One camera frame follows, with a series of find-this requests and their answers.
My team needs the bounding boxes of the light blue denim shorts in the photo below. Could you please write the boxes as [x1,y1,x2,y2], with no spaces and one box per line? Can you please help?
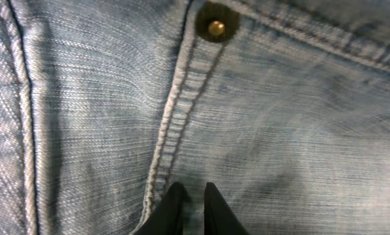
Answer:
[0,0,390,234]

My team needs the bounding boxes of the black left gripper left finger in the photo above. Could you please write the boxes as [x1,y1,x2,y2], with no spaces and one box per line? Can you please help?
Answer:
[135,182,186,235]

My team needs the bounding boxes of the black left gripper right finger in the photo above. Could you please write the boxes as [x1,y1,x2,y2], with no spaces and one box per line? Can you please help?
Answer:
[204,182,249,235]

